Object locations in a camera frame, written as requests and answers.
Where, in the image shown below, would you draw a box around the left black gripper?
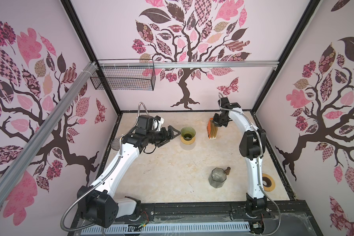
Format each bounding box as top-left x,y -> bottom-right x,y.
147,125 -> 181,147

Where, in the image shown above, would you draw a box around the brown paper filter stack holder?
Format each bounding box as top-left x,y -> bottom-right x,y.
206,118 -> 218,139

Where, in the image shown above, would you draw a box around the wooden dripper ring stand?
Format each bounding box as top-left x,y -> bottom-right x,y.
181,136 -> 196,145

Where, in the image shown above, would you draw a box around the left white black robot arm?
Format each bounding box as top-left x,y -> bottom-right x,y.
77,115 -> 181,228

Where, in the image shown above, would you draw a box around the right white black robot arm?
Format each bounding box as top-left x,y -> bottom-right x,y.
213,93 -> 267,218

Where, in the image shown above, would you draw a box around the grey ribbed glass dripper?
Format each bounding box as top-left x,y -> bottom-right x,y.
111,137 -> 122,151

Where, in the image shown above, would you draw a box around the grey glass server with knob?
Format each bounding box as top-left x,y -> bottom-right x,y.
208,167 -> 231,188

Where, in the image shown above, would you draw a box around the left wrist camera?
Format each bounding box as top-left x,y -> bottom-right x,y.
153,116 -> 164,131

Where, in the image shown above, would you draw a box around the right arm metal conduit cable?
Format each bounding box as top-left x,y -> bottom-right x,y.
217,92 -> 281,236

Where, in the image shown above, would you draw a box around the aluminium rail back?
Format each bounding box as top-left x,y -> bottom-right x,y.
99,61 -> 279,69

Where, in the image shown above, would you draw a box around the aluminium rail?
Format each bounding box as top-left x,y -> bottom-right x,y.
0,62 -> 97,206
99,61 -> 279,69

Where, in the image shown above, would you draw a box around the black wire basket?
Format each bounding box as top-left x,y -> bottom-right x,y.
90,59 -> 156,91

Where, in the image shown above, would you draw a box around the white slotted cable duct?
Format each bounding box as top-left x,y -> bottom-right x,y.
81,222 -> 250,236

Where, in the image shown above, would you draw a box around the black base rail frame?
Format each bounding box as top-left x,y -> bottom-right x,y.
67,200 -> 324,236

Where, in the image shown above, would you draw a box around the aluminium rail left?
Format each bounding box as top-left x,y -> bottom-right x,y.
0,62 -> 97,206

